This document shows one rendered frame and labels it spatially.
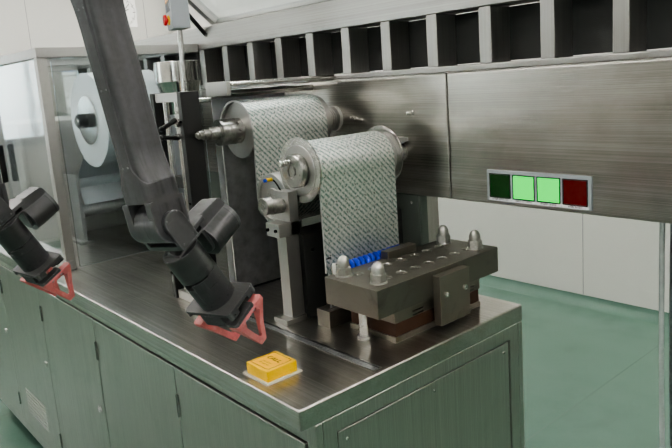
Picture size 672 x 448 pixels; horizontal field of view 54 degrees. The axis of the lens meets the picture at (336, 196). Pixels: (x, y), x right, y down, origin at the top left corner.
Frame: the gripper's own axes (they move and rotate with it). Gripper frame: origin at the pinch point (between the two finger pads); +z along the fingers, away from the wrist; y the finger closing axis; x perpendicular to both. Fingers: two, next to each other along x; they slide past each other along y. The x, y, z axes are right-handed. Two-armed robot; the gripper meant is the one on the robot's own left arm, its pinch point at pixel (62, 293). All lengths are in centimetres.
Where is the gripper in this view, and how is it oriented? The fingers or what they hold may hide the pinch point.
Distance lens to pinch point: 150.5
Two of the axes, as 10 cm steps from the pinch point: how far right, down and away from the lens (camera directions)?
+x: -5.1, 6.4, -5.7
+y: -7.8, -0.6, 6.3
